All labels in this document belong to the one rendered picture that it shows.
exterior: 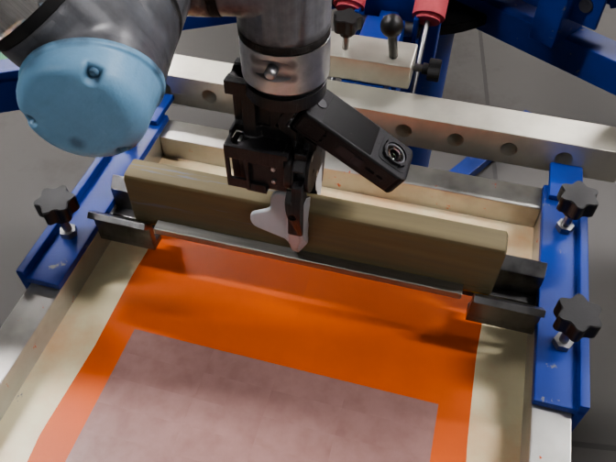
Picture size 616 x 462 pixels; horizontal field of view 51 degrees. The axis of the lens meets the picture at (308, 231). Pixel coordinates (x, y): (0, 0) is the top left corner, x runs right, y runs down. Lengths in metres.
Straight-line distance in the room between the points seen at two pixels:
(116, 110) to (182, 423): 0.39
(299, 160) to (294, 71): 0.10
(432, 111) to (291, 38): 0.39
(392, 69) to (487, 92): 1.83
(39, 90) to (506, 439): 0.53
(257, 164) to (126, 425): 0.29
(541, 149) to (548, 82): 1.95
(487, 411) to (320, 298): 0.22
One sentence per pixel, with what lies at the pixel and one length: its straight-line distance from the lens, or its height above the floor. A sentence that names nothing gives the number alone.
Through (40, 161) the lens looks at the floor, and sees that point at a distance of 2.47.
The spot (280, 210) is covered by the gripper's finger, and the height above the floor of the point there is 1.10.
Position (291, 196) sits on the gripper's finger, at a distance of 0.60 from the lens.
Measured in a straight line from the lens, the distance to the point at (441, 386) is 0.70.
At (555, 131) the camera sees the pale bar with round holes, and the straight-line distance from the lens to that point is 0.87.
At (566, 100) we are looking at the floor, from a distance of 2.74.
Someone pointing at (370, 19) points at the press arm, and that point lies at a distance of 1.02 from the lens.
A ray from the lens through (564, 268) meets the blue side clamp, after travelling 0.77.
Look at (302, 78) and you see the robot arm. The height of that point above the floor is 1.26.
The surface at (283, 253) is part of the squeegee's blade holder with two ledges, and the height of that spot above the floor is 1.02.
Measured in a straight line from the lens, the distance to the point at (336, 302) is 0.74.
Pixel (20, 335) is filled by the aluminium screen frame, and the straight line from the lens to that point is 0.74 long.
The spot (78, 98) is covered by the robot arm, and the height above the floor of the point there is 1.35.
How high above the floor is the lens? 1.57
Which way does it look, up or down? 50 degrees down
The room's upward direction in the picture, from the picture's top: straight up
